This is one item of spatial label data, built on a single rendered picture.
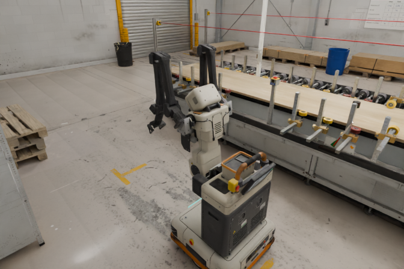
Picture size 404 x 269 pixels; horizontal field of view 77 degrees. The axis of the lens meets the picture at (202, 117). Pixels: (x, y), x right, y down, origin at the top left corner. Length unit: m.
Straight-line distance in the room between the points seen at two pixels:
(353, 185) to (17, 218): 3.04
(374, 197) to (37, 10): 8.40
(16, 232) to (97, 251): 0.64
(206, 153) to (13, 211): 1.55
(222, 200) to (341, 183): 1.72
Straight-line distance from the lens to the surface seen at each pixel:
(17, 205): 2.52
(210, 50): 1.96
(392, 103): 3.35
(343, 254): 2.70
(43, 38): 8.74
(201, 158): 1.91
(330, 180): 3.14
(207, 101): 1.74
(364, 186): 3.05
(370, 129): 2.71
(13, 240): 2.70
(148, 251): 2.47
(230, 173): 1.74
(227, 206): 1.67
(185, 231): 2.21
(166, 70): 1.72
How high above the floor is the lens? 1.93
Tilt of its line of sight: 25 degrees down
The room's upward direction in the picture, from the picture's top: straight up
